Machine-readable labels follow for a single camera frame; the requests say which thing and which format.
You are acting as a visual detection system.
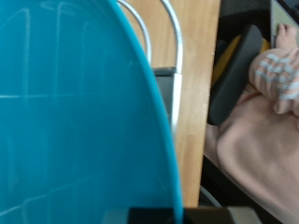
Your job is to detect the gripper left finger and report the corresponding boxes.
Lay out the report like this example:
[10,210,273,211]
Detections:
[102,206,178,224]

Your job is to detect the forearm in striped pink sleeve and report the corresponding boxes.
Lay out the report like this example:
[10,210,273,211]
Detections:
[249,46,299,130]

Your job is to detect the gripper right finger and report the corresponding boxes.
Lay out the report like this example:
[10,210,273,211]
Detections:
[183,206,263,224]

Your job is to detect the yellow fabric item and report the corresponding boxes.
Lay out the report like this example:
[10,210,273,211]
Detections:
[211,34,271,87]

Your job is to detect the blue round plate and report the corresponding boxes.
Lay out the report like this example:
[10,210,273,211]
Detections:
[0,0,185,224]

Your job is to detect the steel wire dish rack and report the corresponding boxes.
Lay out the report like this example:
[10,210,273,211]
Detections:
[116,0,185,134]

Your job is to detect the seated person's hand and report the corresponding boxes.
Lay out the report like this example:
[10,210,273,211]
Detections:
[274,22,299,52]

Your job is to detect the black chair armrest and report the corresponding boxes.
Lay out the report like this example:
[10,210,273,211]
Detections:
[207,24,264,126]

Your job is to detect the person's pink clothed body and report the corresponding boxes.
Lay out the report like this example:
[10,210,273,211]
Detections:
[202,87,299,224]

